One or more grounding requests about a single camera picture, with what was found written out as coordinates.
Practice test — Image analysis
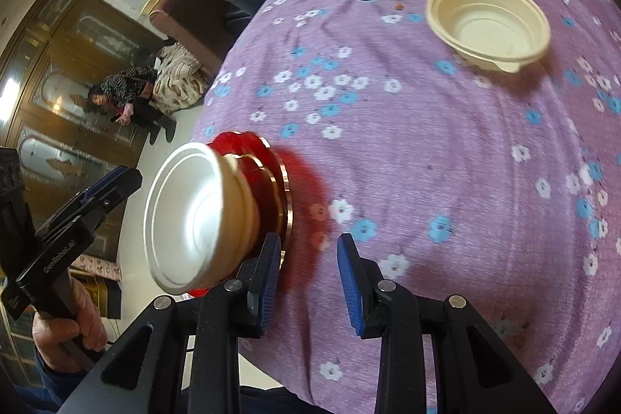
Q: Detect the striped blanket bundle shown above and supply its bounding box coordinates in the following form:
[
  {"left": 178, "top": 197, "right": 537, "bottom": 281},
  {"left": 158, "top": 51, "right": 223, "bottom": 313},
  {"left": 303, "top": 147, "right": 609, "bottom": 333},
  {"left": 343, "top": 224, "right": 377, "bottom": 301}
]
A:
[{"left": 152, "top": 43, "right": 213, "bottom": 114}]

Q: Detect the purple floral tablecloth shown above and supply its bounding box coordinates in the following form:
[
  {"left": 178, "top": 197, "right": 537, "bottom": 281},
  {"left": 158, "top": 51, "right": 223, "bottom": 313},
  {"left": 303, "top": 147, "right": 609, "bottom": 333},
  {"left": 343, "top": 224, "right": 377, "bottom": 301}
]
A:
[{"left": 195, "top": 0, "right": 620, "bottom": 413}]

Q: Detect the small red gold-rimmed plate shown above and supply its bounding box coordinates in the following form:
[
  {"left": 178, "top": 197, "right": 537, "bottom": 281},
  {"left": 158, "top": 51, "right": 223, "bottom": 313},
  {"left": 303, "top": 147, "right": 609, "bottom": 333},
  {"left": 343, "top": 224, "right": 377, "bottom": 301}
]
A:
[{"left": 224, "top": 153, "right": 284, "bottom": 243}]

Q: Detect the brown armchair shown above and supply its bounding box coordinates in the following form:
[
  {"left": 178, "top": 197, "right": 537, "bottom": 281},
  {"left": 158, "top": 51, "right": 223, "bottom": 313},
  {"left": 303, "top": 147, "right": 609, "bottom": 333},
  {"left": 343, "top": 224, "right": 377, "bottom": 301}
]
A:
[{"left": 143, "top": 0, "right": 250, "bottom": 74}]

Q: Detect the person's left hand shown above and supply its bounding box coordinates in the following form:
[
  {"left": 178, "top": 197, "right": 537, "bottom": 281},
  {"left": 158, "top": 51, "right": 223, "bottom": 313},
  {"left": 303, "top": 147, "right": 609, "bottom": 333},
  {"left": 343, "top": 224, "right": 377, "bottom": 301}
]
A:
[{"left": 33, "top": 279, "right": 108, "bottom": 373}]

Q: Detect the large red gold-rimmed plate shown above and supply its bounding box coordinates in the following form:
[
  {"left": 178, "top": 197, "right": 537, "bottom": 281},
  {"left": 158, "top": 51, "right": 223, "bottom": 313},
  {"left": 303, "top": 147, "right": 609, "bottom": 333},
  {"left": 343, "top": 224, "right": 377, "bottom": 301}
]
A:
[{"left": 179, "top": 131, "right": 293, "bottom": 293}]

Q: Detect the wooden glass cabinet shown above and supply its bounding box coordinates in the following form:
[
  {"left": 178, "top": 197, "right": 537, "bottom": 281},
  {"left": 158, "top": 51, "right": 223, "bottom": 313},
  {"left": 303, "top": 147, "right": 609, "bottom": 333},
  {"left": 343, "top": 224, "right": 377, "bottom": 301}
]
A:
[{"left": 1, "top": 0, "right": 162, "bottom": 225}]

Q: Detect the cream plastic bowl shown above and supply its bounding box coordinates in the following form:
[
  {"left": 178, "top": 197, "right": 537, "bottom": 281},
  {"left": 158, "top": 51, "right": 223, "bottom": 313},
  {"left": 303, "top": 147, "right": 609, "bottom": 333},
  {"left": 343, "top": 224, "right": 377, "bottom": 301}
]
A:
[
  {"left": 143, "top": 142, "right": 259, "bottom": 295},
  {"left": 425, "top": 0, "right": 552, "bottom": 73}
]

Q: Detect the crouching person patterned top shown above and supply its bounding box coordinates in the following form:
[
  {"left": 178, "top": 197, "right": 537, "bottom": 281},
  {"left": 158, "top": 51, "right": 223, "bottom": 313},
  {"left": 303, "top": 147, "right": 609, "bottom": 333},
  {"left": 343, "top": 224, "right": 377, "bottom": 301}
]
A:
[{"left": 87, "top": 66, "right": 176, "bottom": 145}]

